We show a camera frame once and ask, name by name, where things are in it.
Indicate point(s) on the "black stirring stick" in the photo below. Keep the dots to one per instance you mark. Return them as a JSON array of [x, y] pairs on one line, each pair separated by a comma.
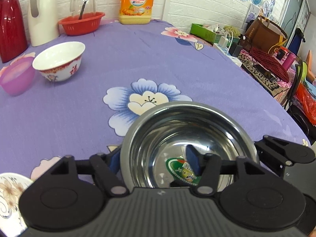
[[85, 1]]

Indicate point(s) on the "white power strip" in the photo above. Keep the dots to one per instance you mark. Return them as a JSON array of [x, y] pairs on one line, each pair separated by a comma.
[[226, 53]]

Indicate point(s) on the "green box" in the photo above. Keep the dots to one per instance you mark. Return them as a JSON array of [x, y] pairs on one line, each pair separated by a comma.
[[205, 34]]

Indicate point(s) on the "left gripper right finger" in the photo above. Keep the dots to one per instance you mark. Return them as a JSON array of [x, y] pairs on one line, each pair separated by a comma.
[[246, 193]]

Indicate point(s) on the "red plastic basket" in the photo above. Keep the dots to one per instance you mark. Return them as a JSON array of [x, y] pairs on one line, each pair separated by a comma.
[[73, 26]]

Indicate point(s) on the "purple plastic bowl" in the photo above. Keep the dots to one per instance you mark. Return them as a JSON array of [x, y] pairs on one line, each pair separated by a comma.
[[17, 78]]

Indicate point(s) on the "glass pitcher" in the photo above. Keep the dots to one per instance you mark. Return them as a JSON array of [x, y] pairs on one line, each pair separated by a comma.
[[75, 9]]

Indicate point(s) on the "yellow detergent bottle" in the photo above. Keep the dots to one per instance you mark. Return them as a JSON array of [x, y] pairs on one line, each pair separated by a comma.
[[135, 12]]

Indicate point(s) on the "white thermos jug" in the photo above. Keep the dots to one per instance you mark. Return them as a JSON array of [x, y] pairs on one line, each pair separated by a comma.
[[42, 21]]

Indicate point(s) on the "red thermos jug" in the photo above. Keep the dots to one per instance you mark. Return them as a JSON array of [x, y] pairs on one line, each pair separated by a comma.
[[13, 36]]

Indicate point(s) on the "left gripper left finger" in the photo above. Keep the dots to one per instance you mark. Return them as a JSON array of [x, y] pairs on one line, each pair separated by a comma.
[[72, 193]]

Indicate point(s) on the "black charger adapter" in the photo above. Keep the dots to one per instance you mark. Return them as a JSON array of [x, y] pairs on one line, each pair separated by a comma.
[[235, 49]]

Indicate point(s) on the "floral white plate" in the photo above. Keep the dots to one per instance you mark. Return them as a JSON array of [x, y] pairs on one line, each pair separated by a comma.
[[12, 186]]

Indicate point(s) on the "stainless steel bowl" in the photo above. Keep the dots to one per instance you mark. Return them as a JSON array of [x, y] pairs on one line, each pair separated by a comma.
[[153, 152]]

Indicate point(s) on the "white red-patterned bowl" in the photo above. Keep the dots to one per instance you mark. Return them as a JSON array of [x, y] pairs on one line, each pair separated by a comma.
[[59, 62]]

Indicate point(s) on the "pink water bottle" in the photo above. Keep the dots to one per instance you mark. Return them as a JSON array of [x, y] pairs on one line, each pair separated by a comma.
[[289, 61]]

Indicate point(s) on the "brown paper bag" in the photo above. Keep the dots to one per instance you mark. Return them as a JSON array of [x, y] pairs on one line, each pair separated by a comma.
[[264, 35]]

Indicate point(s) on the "purple floral tablecloth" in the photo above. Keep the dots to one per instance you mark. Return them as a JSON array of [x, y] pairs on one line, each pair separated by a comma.
[[94, 108]]

